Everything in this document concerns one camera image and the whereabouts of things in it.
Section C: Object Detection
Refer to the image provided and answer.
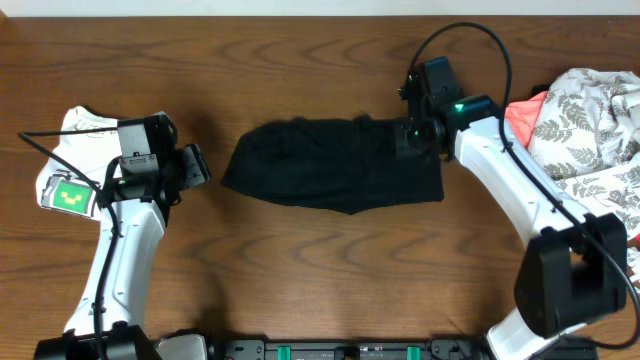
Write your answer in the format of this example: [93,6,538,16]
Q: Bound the black t-shirt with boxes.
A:
[221,115,444,215]

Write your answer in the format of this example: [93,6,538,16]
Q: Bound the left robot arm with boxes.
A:
[34,106,211,359]

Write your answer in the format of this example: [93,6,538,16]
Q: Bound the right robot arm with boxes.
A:
[396,57,628,359]

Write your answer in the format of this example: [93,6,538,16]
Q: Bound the coral pink garment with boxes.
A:
[505,91,548,148]

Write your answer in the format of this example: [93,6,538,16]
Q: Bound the folded white pixel-print t-shirt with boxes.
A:
[35,105,166,221]

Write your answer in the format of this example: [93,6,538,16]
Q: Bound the white fern-print garment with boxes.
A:
[527,67,640,286]

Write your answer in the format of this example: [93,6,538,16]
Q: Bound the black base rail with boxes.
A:
[208,338,494,360]

